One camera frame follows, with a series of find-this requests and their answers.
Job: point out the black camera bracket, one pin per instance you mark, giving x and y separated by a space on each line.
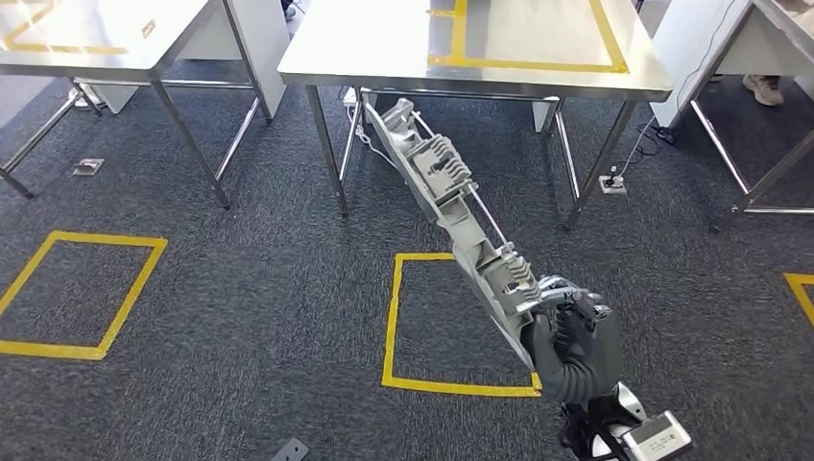
291 452
598 420

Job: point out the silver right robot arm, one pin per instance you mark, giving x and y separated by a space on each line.
582 388

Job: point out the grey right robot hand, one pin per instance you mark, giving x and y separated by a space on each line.
582 343

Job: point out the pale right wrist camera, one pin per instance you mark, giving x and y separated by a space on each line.
658 438

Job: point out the person's shoe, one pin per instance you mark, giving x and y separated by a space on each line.
763 90

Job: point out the stainless steel table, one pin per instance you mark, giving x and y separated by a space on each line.
381 44
763 57
178 38

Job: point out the yellow floor tape square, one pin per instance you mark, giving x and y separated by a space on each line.
802 279
51 350
458 387

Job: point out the steel floor outlet box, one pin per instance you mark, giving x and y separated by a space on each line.
88 167

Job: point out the silver plastic wheel cover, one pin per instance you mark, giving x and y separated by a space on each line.
439 172

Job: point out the short yellow tape strip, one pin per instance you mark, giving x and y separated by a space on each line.
149 28

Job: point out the black right camera bracket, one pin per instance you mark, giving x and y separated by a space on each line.
598 420

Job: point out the yellow tabletop tape rectangle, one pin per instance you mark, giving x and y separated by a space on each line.
63 49
528 65

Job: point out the black left camera bracket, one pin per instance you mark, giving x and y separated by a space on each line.
291 452

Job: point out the white power strip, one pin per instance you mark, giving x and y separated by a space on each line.
351 97

